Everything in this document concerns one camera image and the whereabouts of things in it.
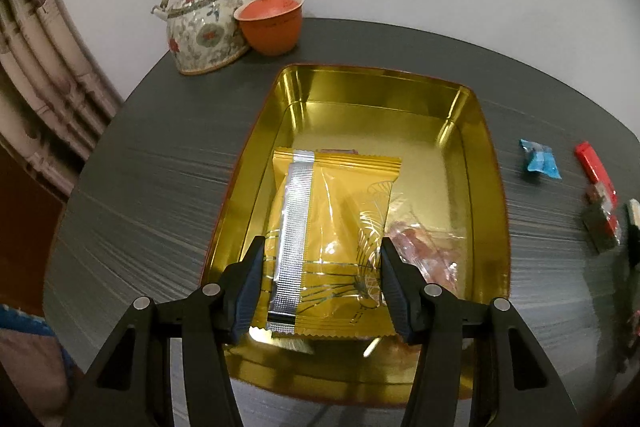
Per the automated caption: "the blue cloth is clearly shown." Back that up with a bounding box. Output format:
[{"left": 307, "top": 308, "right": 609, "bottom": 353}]
[{"left": 0, "top": 304, "right": 56, "bottom": 338}]

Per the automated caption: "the blue candy packet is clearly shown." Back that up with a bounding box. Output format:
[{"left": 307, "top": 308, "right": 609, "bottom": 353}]
[{"left": 519, "top": 138, "right": 562, "bottom": 180}]

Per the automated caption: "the beige patterned curtain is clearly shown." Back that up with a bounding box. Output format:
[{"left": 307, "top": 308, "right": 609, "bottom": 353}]
[{"left": 0, "top": 0, "right": 123, "bottom": 202}]

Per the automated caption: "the yellow snack packet silver seam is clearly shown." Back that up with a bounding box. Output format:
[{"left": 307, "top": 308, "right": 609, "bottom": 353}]
[{"left": 248, "top": 147, "right": 403, "bottom": 342}]

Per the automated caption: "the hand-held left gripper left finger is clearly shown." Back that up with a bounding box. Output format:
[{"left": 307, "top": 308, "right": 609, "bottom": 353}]
[{"left": 62, "top": 236, "right": 267, "bottom": 427}]

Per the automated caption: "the red tin box gold inside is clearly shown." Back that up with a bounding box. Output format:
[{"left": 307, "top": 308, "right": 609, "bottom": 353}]
[{"left": 202, "top": 63, "right": 512, "bottom": 408}]

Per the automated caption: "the floral ceramic teapot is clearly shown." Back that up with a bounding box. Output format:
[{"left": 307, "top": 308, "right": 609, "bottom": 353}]
[{"left": 151, "top": 0, "right": 273, "bottom": 75}]

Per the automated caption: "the clear peanut packet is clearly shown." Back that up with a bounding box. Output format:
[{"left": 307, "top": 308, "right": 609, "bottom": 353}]
[{"left": 384, "top": 192, "right": 468, "bottom": 300}]

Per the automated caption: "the grey snack bar packet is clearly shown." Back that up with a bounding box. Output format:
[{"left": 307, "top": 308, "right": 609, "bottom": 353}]
[{"left": 581, "top": 186, "right": 622, "bottom": 254}]

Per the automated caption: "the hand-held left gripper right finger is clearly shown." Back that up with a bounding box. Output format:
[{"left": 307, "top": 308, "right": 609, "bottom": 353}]
[{"left": 381, "top": 237, "right": 586, "bottom": 427}]

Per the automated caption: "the red snack packet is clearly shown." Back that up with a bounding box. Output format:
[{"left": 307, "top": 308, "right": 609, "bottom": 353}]
[{"left": 574, "top": 142, "right": 617, "bottom": 202}]

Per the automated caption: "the orange lidded tea cup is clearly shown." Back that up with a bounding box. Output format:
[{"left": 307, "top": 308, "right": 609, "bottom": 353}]
[{"left": 233, "top": 0, "right": 306, "bottom": 56}]

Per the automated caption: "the navy and white snack packet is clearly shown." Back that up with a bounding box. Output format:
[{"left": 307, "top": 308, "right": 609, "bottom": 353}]
[{"left": 626, "top": 199, "right": 640, "bottom": 268}]

